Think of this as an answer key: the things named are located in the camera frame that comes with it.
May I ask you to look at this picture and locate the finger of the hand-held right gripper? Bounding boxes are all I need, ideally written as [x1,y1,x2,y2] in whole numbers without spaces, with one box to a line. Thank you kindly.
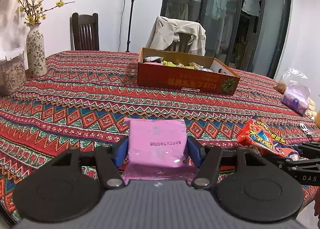
[295,142,320,156]
[264,156,320,170]

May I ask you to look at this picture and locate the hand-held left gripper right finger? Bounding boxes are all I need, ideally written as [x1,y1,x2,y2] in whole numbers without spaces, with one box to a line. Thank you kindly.
[187,136,267,190]

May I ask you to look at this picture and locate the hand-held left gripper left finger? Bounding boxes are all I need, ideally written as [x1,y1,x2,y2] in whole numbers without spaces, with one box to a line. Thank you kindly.
[51,136,129,190]

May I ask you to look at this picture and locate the red printed snack bag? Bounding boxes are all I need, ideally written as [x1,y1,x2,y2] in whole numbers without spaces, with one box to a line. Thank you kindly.
[236,116,300,161]

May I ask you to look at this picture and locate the pink snack packet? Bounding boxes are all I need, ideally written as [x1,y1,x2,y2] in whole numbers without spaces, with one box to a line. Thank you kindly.
[121,117,198,182]

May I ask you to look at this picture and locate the orange cardboard box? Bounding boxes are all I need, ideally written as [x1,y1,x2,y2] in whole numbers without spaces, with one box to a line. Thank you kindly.
[137,47,241,96]

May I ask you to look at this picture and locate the heap of mixed snack packets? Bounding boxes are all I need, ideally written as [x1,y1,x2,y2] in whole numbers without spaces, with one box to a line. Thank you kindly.
[142,56,216,73]

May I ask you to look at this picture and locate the small torn silver wrapper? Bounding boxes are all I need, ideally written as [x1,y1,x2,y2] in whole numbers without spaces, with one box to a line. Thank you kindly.
[299,122,316,135]

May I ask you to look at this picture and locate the purple tissue pack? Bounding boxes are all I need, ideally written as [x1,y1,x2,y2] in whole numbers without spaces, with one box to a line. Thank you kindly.
[281,86,311,116]

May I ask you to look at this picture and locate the clear plastic bag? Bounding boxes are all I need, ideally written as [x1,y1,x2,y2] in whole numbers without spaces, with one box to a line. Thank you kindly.
[273,67,311,95]

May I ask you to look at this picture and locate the dark wooden chair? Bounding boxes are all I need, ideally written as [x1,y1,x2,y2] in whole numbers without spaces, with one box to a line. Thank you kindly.
[166,33,193,54]
[70,12,100,52]

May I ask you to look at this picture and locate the dark sliding glass doors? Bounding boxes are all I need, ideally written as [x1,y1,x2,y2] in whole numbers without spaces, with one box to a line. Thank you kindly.
[160,0,293,80]

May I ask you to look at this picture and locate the beige jacket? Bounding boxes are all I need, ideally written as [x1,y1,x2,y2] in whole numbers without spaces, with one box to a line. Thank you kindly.
[146,16,207,57]

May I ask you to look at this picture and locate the small floral ceramic vase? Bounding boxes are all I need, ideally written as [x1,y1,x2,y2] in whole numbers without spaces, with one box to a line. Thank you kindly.
[26,23,48,78]

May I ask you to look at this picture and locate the clear jar of seeds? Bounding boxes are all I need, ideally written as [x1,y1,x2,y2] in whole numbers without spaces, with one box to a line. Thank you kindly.
[0,48,26,96]

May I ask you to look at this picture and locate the studio light on stand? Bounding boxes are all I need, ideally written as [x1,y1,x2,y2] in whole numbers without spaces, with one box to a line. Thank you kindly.
[125,0,139,53]

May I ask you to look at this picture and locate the white hanging garment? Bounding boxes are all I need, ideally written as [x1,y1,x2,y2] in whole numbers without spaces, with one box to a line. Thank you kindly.
[243,0,262,17]

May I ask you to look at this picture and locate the black power cable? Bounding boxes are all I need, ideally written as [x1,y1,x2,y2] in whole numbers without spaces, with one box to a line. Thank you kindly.
[119,0,131,35]

